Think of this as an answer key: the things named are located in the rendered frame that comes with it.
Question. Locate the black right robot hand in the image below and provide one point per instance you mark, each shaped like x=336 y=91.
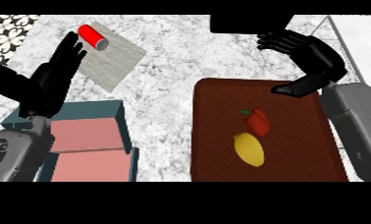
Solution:
x=311 y=59

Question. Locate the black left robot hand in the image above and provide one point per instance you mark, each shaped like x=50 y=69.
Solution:
x=53 y=74

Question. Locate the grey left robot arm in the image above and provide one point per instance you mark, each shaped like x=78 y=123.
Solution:
x=21 y=149

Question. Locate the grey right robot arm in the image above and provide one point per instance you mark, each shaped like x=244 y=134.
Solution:
x=349 y=126

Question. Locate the red bell pepper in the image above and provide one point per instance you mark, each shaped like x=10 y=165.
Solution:
x=258 y=122

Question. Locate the teal and pink tiered shelf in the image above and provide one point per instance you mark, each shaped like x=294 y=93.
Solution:
x=91 y=142

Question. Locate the dark red tray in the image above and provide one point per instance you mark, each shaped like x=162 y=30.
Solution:
x=262 y=129

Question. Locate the pale sink edge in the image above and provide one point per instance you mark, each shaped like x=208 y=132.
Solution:
x=344 y=43

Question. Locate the pale wooden cutting board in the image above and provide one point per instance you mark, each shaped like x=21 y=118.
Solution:
x=113 y=61

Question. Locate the red can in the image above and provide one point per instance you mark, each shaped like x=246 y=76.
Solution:
x=93 y=37

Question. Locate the patterned black and white tile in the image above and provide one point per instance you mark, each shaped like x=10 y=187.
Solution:
x=12 y=33

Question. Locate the black appliance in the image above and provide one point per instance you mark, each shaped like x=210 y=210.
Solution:
x=249 y=23

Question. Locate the yellow lemon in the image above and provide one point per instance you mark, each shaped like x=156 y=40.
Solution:
x=249 y=149

